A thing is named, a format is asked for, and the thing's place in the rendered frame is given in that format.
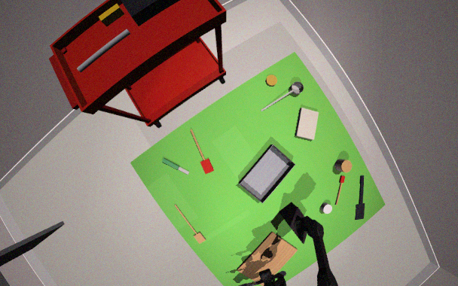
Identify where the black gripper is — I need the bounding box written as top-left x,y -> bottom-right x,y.
258,269 -> 275,286

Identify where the beige flat board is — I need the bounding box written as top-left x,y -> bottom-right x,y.
295,107 -> 319,140

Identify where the orange round disc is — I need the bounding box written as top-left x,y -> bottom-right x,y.
266,75 -> 277,86

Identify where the light brown wooden board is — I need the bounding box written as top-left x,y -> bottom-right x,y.
237,231 -> 297,281

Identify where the white cylinder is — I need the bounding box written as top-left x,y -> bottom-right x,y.
321,202 -> 332,214

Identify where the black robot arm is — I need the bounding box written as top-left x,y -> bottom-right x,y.
272,216 -> 338,286

